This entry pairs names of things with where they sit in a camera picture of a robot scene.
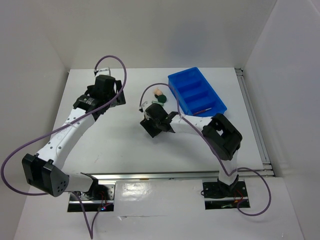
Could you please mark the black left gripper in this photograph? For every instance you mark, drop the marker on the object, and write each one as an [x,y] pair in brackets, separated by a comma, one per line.
[120,100]

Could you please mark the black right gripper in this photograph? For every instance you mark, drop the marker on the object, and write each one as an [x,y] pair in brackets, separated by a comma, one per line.
[147,124]

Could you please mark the pink makeup pencil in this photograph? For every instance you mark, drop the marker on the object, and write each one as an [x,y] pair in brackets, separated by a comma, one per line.
[202,111]

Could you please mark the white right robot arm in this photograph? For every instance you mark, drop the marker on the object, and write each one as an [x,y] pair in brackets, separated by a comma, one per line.
[223,139]

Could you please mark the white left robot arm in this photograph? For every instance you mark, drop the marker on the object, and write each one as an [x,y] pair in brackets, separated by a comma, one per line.
[43,170]

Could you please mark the beige makeup sponge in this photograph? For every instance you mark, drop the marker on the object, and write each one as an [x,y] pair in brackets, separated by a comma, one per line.
[157,92]

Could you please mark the green lip balm tube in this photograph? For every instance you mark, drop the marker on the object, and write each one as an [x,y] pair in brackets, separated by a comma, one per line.
[157,102]

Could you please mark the dark green round puff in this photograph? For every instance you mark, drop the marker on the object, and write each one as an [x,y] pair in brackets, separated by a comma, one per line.
[162,98]

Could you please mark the blue divided plastic tray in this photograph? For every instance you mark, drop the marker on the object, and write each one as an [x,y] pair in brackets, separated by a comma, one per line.
[195,93]

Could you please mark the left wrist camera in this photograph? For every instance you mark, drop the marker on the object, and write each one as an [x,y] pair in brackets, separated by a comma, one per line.
[102,71]

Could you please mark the aluminium front rail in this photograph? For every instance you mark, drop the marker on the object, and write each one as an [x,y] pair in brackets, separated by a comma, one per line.
[151,176]

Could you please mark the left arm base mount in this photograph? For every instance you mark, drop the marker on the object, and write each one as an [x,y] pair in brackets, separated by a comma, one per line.
[103,200]

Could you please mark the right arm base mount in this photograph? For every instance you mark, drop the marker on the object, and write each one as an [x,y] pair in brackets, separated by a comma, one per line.
[215,199]

